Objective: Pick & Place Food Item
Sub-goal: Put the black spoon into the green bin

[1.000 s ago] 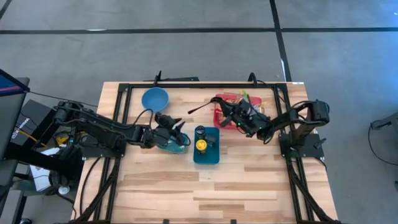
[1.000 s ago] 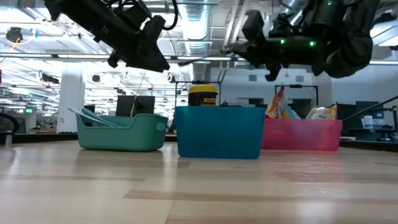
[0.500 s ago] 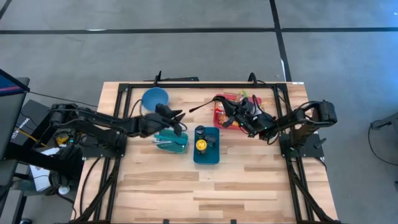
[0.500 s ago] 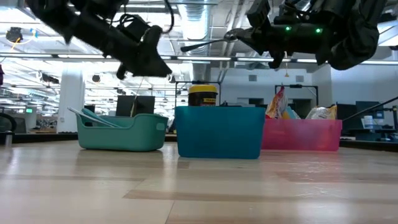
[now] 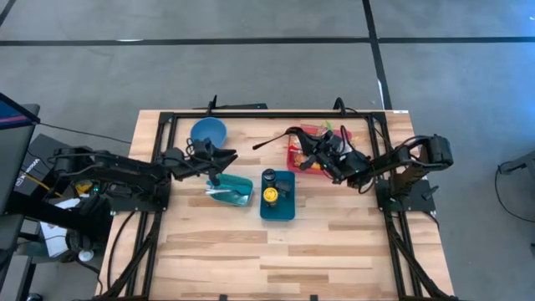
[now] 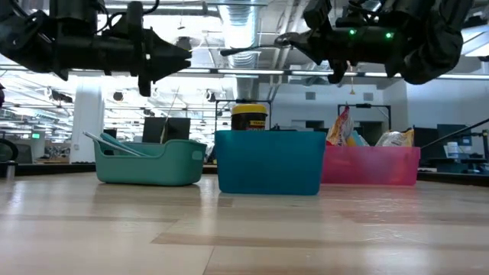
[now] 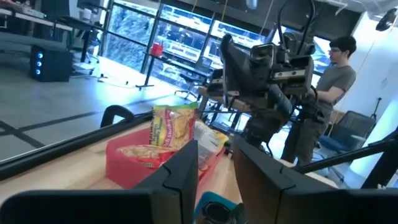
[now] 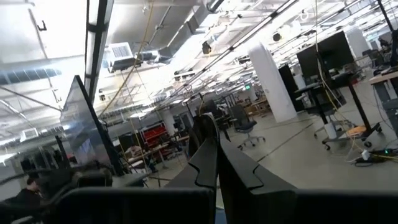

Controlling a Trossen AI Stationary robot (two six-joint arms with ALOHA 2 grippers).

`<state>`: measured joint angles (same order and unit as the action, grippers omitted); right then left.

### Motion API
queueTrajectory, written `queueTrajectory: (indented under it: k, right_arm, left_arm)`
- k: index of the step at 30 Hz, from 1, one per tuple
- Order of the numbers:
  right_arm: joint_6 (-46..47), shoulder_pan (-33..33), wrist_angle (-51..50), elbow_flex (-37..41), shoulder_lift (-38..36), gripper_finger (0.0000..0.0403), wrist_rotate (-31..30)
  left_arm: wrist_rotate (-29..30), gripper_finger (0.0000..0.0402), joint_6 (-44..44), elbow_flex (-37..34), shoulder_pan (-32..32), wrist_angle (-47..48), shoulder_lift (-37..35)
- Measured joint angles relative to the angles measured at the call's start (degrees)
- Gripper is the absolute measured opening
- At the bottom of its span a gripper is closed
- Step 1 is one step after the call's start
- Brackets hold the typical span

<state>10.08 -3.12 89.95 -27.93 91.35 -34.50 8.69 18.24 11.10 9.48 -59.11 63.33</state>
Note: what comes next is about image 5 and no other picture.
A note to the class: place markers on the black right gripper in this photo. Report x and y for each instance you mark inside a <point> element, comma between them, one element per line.
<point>347,163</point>

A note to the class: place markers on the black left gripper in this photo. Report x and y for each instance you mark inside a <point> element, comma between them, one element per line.
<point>196,161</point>

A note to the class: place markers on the red plastic bin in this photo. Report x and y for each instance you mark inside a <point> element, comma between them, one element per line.
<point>292,167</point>

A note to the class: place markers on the silver metal spoon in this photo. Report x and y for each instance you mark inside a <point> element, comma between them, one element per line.
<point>217,192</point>

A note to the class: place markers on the teal plastic bin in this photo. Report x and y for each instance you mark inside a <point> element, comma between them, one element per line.
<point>238,198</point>

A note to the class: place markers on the black spoon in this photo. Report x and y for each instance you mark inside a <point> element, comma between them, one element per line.
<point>271,141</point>

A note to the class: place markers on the black-lid spice jar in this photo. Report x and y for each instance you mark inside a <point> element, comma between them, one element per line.
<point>268,175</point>

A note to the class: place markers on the dark green spice tin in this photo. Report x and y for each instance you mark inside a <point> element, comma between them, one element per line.
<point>283,189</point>

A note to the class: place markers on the yellow-lid seasoning jar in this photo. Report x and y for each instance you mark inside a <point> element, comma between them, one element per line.
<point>271,194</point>

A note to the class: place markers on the blue rectangular plastic bin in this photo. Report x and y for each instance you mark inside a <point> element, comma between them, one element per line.
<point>278,211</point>

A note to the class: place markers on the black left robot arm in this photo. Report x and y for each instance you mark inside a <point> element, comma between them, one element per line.
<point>117,167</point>

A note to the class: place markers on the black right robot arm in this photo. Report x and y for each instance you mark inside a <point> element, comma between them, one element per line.
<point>418,154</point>

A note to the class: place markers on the blue round bowl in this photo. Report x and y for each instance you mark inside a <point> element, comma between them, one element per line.
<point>208,130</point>

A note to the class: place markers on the white round cap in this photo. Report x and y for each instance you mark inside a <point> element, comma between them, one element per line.
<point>85,255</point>

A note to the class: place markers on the black cardboard box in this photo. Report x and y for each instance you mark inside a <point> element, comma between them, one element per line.
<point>37,159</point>

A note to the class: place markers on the white paper sheet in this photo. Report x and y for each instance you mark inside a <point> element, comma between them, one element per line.
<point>54,242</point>

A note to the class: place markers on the dark computer monitor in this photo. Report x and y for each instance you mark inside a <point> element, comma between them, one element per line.
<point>12,146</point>

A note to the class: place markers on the black aluminium table frame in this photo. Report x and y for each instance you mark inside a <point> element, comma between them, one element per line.
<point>271,114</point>

